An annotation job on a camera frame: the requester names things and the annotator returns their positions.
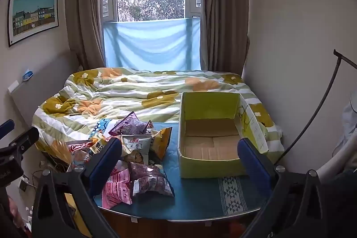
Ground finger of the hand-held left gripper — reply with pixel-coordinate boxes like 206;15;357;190
0;119;15;140
8;126;40;156

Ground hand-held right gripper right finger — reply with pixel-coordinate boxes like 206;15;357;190
237;138;334;238

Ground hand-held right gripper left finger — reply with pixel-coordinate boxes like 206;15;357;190
31;137;123;238

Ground pink striped snack packet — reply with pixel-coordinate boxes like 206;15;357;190
102;168;133;209

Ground grey-green snack packet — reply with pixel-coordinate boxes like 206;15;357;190
121;134;153;165

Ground yellow-green cardboard box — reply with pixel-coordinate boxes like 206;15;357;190
178;91;270;179

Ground lilac purple snack packet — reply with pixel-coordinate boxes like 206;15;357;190
109;111;148;136

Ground golden yellow snack packet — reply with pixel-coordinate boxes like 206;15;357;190
152;127;173;162

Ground blue and white snack packet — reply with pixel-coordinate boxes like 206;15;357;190
93;118;119;139

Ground small blue and white object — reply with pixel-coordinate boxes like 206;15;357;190
22;69;35;83

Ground grey bed headboard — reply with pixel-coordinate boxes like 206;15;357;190
8;52;82;130

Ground teal patterned table cloth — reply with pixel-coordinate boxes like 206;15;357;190
93;121;275;221

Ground floral green striped blanket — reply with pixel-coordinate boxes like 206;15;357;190
31;67;285;165

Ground light blue garment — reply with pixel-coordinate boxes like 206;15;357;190
342;101;357;144

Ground light blue window cloth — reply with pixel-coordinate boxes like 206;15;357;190
103;17;201;71

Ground brown curtain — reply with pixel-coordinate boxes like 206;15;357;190
65;0;118;70
199;0;249;73

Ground framed wall poster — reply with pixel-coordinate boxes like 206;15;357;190
7;0;60;48

